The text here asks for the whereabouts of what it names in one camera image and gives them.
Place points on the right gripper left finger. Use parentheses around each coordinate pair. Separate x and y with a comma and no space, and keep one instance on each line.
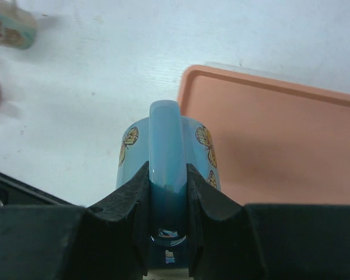
(108,240)

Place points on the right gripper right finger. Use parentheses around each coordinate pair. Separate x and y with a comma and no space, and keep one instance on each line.
(263,241)

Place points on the blue mug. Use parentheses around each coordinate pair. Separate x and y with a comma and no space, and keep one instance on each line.
(169,142)

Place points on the salmon pink tray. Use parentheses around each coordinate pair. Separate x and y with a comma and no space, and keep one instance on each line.
(275,141)

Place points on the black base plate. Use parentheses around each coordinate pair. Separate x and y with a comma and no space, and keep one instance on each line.
(15,192)

